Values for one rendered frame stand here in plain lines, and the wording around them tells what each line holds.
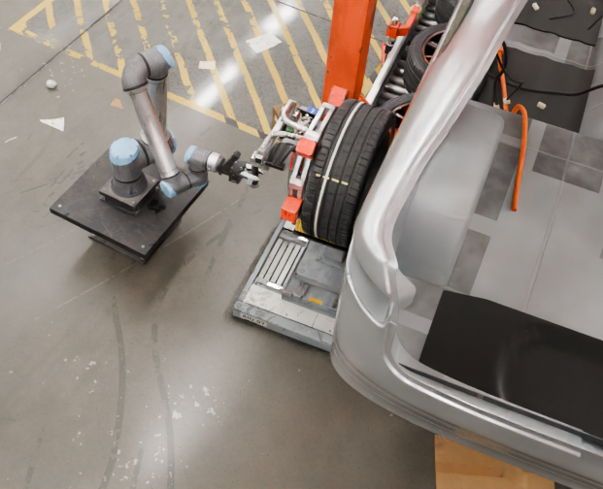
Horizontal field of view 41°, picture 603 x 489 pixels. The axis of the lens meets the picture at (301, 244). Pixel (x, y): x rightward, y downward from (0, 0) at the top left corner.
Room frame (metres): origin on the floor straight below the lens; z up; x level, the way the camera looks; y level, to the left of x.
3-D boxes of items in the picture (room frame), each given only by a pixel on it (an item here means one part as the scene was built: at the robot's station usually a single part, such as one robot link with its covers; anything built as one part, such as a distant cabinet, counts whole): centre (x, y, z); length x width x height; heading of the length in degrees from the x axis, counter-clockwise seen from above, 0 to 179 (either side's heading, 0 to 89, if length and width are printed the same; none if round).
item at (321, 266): (2.59, -0.19, 0.32); 0.40 x 0.30 x 0.28; 164
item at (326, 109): (2.64, -0.02, 0.85); 0.54 x 0.07 x 0.54; 164
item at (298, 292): (2.55, -0.17, 0.13); 0.50 x 0.36 x 0.10; 164
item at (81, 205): (2.78, 0.93, 0.15); 0.60 x 0.60 x 0.30; 67
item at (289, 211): (2.33, 0.06, 0.85); 0.09 x 0.08 x 0.07; 164
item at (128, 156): (2.79, 0.93, 0.56); 0.17 x 0.15 x 0.18; 134
